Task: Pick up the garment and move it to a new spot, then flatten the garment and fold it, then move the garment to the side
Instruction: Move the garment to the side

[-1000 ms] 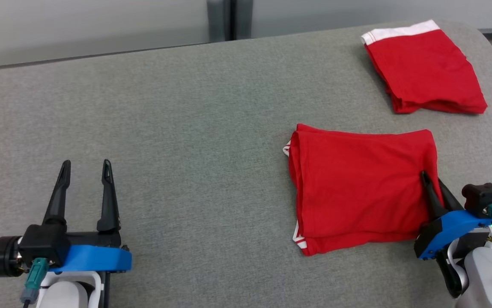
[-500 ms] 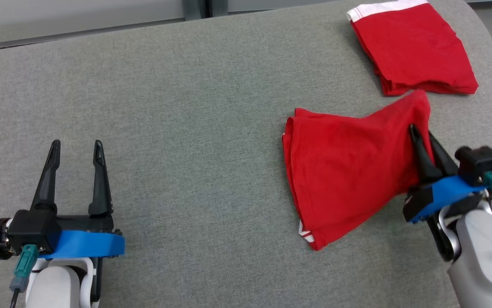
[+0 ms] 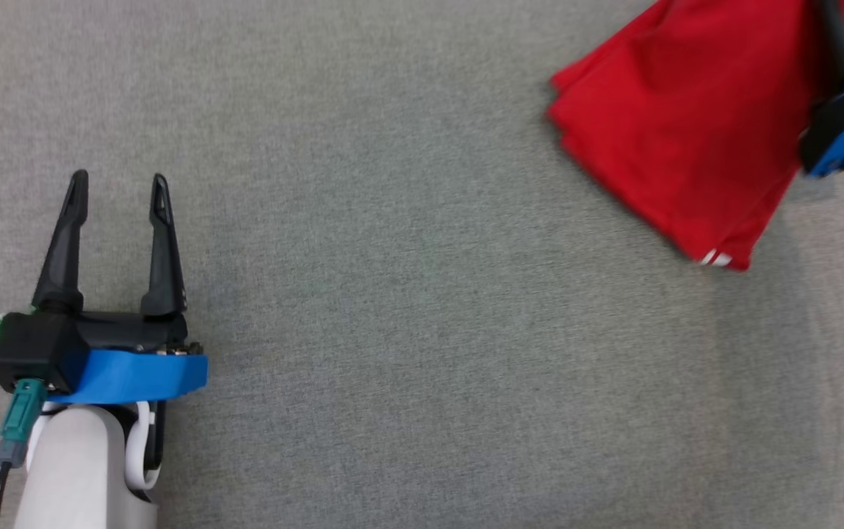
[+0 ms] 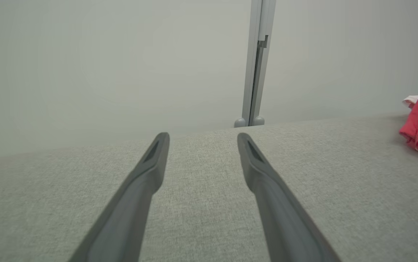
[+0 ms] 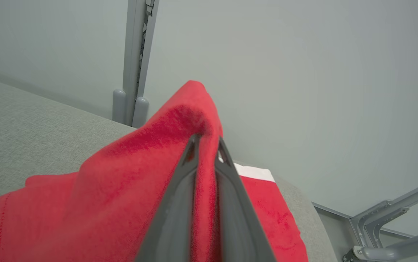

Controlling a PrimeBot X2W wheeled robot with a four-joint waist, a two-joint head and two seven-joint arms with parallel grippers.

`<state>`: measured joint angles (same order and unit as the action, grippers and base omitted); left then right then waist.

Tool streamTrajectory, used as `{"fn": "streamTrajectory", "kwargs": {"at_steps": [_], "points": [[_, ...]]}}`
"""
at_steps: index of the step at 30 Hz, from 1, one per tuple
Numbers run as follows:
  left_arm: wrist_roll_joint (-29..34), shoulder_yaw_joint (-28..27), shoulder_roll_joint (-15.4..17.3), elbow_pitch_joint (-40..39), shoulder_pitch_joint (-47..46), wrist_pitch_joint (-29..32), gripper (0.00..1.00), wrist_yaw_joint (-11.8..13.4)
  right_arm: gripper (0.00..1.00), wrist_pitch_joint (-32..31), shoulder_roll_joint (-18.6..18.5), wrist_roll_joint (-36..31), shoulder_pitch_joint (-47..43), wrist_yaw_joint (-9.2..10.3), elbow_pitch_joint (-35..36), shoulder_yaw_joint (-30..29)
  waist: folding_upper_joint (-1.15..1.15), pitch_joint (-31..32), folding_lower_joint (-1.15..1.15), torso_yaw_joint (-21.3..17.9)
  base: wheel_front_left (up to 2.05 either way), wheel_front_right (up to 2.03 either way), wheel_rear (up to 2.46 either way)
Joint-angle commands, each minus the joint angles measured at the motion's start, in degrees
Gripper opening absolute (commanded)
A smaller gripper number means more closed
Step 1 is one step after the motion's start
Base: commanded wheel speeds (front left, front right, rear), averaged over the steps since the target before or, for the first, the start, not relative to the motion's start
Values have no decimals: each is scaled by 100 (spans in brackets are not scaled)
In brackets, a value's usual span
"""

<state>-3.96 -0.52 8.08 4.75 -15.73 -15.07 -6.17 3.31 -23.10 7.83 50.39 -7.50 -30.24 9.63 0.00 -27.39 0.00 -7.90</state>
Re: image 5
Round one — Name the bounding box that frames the grey metal partition post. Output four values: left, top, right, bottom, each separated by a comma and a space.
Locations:
112, 0, 160, 128

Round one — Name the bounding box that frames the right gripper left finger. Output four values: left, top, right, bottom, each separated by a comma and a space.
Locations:
136, 134, 202, 262

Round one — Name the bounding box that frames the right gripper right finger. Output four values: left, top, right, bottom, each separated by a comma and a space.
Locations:
214, 136, 277, 262

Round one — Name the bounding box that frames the grey metal frame bracket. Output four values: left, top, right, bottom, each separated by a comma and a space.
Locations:
343, 175, 418, 262

